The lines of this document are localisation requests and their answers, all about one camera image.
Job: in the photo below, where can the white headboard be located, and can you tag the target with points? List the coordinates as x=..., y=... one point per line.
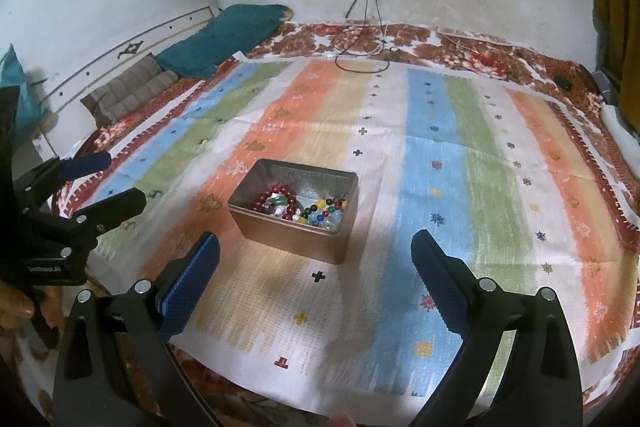
x=100, y=52

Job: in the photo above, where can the floral bed sheet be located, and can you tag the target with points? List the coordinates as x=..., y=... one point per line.
x=425, y=39

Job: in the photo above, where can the small black object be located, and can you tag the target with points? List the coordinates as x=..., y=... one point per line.
x=564, y=82

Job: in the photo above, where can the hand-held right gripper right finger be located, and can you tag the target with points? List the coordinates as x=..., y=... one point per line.
x=441, y=287

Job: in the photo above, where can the striped woven mat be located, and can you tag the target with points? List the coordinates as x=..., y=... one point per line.
x=450, y=187

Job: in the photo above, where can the teal cloth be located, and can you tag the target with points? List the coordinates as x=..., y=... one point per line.
x=11, y=69

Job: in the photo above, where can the metal tin box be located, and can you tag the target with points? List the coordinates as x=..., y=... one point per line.
x=290, y=242

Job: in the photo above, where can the person's left hand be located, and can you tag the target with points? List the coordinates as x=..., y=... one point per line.
x=15, y=304

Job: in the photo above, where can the yellow curtain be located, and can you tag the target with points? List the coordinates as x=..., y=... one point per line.
x=617, y=22

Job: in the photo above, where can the white cloth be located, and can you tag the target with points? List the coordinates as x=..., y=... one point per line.
x=622, y=124

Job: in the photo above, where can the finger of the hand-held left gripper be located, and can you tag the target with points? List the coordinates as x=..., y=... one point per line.
x=115, y=204
x=85, y=163

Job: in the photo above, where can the brown striped cushion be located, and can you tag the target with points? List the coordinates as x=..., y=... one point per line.
x=130, y=87

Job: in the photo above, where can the teal pillow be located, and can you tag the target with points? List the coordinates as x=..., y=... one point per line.
x=225, y=37

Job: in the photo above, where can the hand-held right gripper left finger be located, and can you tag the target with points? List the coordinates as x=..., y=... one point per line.
x=190, y=282

